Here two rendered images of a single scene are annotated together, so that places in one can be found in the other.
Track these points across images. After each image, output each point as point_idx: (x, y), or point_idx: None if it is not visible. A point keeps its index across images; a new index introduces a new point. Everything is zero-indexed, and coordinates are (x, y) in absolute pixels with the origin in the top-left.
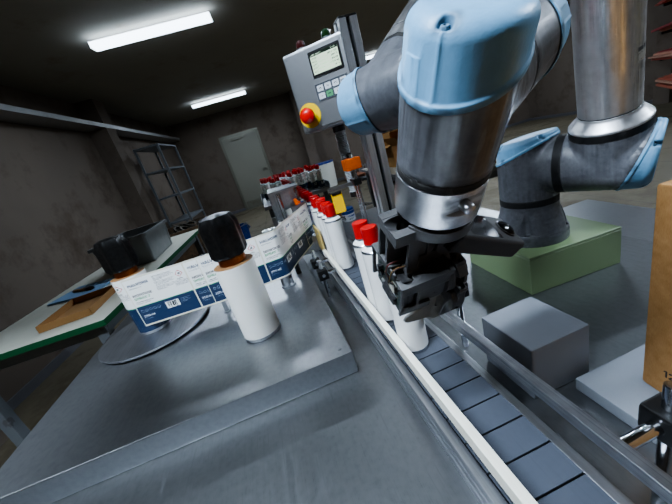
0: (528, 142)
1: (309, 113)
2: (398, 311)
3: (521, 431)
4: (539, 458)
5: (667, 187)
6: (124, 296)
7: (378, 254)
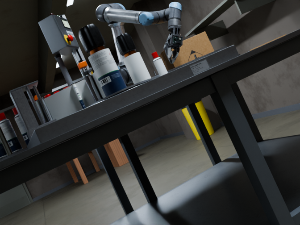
0: (118, 66)
1: (72, 36)
2: (165, 69)
3: None
4: None
5: None
6: (114, 59)
7: (174, 35)
